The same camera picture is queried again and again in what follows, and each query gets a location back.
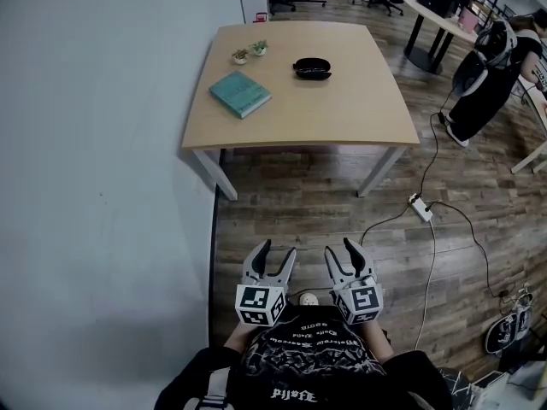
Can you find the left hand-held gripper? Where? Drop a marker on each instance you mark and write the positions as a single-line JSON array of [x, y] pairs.
[[256, 301]]

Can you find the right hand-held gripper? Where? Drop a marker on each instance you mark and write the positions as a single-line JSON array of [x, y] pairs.
[[359, 301]]

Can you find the black glasses case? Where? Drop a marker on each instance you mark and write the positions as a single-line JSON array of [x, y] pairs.
[[312, 68]]

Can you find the person's left forearm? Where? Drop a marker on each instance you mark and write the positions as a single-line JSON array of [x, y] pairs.
[[239, 337]]

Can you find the person's right forearm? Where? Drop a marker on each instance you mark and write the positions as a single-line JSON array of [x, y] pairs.
[[379, 342]]

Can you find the person's light shoe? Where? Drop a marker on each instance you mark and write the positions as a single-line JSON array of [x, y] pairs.
[[308, 299]]

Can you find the white power strip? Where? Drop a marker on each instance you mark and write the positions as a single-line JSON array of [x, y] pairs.
[[420, 207]]

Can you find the person's black printed shirt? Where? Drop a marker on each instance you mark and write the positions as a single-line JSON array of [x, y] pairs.
[[307, 365]]

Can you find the light wooden square table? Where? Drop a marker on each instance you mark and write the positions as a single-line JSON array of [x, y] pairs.
[[325, 113]]

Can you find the teal hardcover book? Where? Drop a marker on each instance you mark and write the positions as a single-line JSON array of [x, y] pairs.
[[239, 94]]

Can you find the white and black headset device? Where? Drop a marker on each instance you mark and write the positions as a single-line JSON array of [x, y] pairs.
[[510, 323]]

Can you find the white box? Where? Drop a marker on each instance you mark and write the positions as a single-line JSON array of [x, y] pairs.
[[491, 391]]

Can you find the small potted plant reddish leaves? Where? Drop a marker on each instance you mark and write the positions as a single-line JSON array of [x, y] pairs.
[[240, 56]]

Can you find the small potted plant green leaves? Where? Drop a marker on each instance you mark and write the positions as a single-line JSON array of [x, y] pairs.
[[259, 48]]

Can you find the small red stand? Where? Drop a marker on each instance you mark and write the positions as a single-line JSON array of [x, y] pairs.
[[260, 17]]

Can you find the round white table black legs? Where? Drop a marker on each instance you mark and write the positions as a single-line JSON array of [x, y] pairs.
[[440, 19]]

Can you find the pink box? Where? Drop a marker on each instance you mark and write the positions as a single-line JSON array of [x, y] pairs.
[[469, 20]]

